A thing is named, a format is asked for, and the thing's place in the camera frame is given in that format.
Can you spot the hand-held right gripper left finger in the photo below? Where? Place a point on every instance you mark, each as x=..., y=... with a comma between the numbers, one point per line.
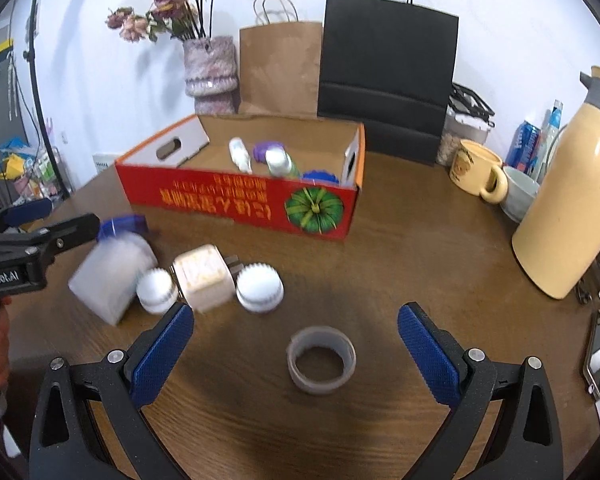
x=160, y=355

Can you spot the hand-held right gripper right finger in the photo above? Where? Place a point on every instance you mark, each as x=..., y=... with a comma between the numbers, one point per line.
x=427, y=355

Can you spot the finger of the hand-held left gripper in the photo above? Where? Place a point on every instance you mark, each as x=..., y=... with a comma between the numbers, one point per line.
x=27, y=212
x=70, y=232

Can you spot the translucent plastic container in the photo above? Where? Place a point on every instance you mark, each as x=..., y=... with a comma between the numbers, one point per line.
x=112, y=275

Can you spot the white ridged round cap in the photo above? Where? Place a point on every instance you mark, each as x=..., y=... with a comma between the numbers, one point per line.
x=156, y=290
x=259, y=287

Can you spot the beige cube box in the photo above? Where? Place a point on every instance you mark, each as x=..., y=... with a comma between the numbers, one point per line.
x=202, y=275

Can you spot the red cardboard box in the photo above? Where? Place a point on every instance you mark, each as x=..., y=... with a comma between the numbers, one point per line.
x=220, y=200

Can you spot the white spray bottle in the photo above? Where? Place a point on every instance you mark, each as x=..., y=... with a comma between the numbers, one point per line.
x=240, y=152

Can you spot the blue gear-shaped lid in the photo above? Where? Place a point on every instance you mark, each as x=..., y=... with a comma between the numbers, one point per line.
x=320, y=176

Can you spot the purple gear-shaped lid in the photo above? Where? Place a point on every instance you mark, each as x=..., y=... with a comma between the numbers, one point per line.
x=262, y=150

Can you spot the green spray bottle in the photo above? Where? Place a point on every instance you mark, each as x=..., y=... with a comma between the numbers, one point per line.
x=278, y=161

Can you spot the yellow bag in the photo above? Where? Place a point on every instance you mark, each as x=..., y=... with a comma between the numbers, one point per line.
x=10, y=165

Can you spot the black light stand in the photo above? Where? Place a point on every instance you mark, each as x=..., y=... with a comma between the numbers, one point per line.
x=34, y=85

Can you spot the smartphone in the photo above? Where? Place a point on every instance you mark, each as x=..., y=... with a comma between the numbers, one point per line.
x=597, y=350

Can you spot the grey-white cup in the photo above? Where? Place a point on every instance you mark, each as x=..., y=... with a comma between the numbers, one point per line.
x=517, y=195

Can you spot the yellow bear mug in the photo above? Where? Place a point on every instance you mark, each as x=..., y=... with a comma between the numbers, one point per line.
x=472, y=170

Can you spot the cream thermos jug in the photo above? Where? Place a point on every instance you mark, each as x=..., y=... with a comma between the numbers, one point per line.
x=565, y=210

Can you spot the glass jar with black clips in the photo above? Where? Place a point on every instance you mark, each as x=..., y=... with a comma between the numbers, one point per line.
x=447, y=145

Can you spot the pink mottled vase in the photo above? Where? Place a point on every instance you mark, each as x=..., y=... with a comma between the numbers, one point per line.
x=210, y=70

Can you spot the blue drink can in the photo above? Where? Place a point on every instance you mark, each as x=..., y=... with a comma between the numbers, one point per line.
x=525, y=145

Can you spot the clear bottle with blue cap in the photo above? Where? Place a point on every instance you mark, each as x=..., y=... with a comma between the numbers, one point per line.
x=550, y=130

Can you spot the brown paper bag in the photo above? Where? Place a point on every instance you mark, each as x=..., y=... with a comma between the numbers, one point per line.
x=280, y=70

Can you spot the black paper bag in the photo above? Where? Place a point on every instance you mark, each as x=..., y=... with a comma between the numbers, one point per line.
x=385, y=70

